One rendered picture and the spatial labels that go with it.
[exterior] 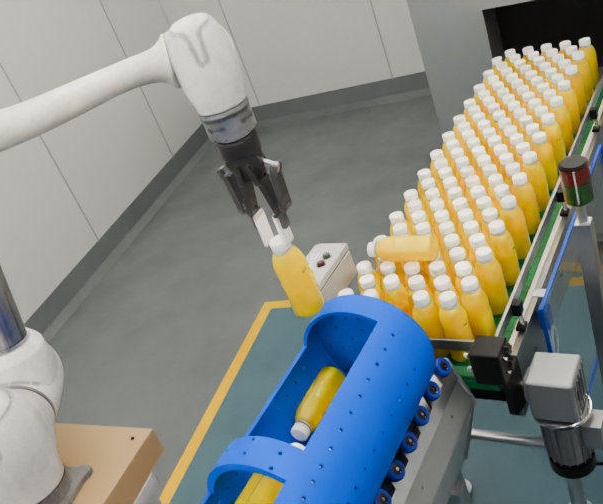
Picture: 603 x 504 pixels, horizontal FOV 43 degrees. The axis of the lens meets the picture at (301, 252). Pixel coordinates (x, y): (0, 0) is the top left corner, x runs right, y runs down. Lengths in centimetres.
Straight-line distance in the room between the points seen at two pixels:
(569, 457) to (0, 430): 129
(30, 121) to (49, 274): 356
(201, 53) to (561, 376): 109
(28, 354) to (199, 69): 77
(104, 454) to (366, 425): 65
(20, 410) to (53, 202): 344
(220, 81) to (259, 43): 486
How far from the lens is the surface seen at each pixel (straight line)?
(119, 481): 173
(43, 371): 176
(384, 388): 148
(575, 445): 199
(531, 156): 227
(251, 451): 137
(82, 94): 141
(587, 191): 184
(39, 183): 493
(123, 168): 556
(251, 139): 135
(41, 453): 165
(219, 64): 129
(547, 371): 187
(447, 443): 176
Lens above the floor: 213
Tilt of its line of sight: 29 degrees down
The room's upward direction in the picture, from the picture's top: 22 degrees counter-clockwise
